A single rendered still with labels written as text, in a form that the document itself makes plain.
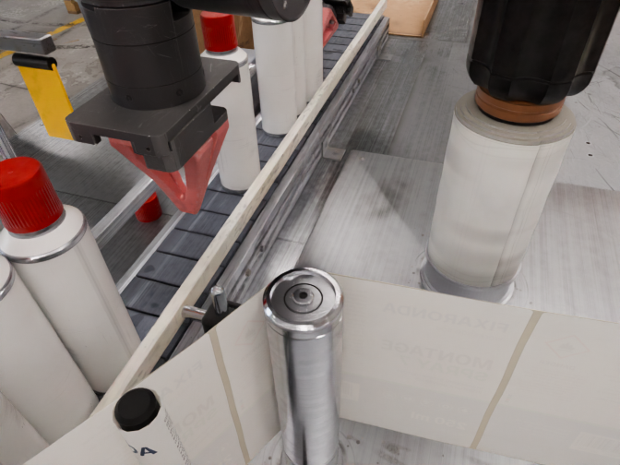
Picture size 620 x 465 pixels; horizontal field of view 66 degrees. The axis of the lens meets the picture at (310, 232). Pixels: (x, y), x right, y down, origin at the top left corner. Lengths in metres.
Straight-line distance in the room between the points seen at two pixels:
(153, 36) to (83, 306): 0.18
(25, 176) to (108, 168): 0.48
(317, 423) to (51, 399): 0.19
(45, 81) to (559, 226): 0.51
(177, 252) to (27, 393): 0.23
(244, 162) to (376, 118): 0.34
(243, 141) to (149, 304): 0.21
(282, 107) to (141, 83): 0.40
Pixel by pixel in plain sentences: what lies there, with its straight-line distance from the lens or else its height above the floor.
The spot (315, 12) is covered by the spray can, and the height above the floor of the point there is 1.02.
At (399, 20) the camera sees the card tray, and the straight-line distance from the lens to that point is 1.28.
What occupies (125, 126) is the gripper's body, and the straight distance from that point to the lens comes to 0.29.
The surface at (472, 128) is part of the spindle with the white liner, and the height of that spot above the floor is 1.06.
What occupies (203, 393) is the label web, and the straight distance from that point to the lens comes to 0.25.
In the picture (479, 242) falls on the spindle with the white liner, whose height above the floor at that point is 0.97.
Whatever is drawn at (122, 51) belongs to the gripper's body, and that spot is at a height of 1.14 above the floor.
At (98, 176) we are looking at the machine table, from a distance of 0.78.
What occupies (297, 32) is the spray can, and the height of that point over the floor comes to 1.01.
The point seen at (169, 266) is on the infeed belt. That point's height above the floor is 0.88.
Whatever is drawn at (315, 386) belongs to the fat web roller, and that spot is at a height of 1.02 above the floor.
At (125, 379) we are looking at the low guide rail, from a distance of 0.40.
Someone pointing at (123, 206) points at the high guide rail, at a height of 0.96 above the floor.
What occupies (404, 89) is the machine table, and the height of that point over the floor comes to 0.83.
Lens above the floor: 1.24
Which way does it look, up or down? 42 degrees down
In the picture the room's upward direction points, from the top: 2 degrees counter-clockwise
